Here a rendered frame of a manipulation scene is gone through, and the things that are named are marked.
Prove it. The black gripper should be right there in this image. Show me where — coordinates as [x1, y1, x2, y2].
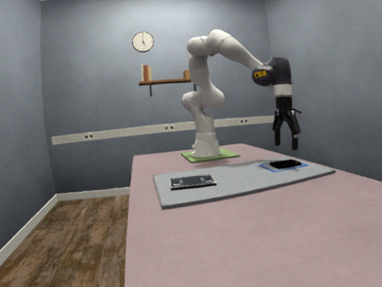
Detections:
[272, 97, 301, 150]

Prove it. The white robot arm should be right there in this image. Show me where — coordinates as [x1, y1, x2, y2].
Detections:
[182, 30, 293, 157]

